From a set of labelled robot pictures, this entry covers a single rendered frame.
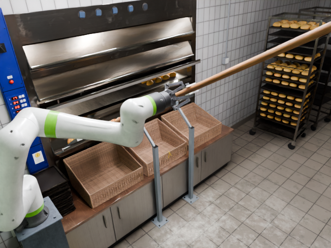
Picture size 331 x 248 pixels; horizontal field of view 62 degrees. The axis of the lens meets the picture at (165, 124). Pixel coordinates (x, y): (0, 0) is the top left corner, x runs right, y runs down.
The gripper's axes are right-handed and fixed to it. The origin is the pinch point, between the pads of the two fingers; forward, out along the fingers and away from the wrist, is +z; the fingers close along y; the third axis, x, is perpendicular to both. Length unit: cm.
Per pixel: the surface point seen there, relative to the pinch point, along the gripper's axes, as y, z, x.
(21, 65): -66, -37, -117
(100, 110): -17, 21, -147
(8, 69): -64, -47, -115
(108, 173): 42, 8, -162
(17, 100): -44, -47, -128
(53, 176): 21, -43, -140
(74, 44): -73, 7, -114
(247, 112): 65, 290, -196
